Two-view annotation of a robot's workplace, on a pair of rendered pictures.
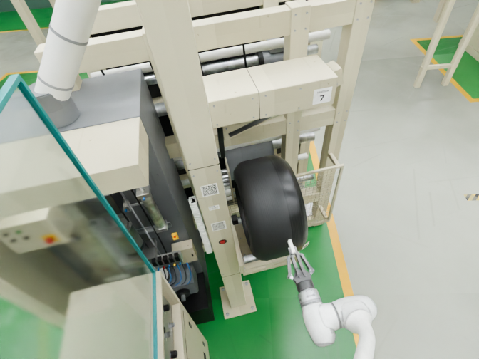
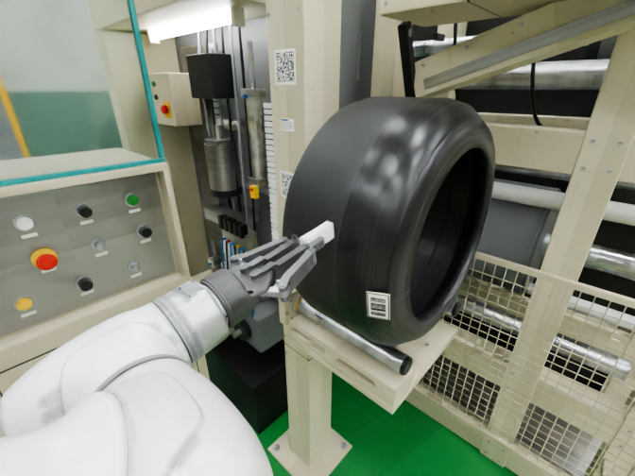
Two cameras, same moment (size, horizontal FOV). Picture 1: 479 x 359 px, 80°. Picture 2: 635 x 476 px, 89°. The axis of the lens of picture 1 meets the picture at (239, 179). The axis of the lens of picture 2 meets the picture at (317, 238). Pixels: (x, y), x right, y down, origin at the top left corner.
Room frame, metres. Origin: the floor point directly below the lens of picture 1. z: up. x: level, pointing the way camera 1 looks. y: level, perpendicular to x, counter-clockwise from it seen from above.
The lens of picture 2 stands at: (0.35, -0.58, 1.47)
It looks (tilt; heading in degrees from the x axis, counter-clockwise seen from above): 25 degrees down; 50
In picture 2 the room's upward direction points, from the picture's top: straight up
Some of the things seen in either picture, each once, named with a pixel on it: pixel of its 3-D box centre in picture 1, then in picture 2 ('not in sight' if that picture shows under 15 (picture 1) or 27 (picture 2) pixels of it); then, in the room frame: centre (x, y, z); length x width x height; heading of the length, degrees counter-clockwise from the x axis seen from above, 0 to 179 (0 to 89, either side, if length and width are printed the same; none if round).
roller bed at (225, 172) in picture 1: (215, 181); not in sight; (1.31, 0.16, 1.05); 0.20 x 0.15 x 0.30; 97
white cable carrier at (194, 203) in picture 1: (202, 227); (279, 187); (0.87, 0.23, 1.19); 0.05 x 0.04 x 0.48; 7
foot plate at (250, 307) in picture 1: (237, 298); (310, 447); (0.91, 0.15, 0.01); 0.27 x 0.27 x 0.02; 7
